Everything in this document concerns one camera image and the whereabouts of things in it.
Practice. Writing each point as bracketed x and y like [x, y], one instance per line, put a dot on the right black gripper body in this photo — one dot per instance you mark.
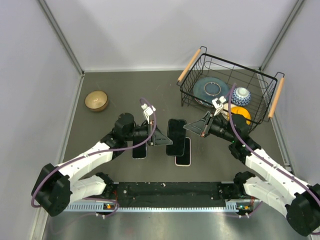
[219, 129]

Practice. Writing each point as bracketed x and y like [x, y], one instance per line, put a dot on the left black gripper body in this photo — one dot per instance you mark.
[141, 133]

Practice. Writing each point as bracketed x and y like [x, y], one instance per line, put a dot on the beige phone case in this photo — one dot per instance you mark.
[182, 165]

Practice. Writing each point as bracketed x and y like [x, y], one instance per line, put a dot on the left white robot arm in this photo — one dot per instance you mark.
[57, 186]

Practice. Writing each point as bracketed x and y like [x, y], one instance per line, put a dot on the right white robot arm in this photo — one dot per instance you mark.
[295, 199]

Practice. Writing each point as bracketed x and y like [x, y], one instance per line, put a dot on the cream bowl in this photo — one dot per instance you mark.
[225, 111]

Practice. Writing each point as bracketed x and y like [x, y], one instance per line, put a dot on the yellow bowl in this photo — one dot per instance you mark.
[242, 111]

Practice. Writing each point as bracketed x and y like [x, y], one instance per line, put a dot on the blue-grey ceramic plate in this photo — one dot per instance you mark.
[208, 88]

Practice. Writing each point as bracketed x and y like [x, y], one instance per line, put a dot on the blue white patterned bowl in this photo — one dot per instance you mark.
[241, 97]

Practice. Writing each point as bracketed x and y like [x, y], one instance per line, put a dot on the tan ceramic bowl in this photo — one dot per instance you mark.
[96, 101]

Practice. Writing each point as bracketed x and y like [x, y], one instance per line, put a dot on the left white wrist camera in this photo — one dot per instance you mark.
[147, 111]

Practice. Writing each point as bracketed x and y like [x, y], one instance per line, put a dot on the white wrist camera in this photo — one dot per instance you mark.
[218, 104]
[147, 111]

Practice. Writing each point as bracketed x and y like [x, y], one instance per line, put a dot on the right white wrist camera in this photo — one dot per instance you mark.
[218, 104]

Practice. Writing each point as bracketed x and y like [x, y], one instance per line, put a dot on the black wire basket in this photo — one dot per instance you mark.
[217, 70]

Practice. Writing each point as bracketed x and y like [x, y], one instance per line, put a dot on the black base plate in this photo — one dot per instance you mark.
[171, 194]

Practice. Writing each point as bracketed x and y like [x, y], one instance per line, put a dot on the aluminium rail with cable duct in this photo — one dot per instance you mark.
[111, 204]

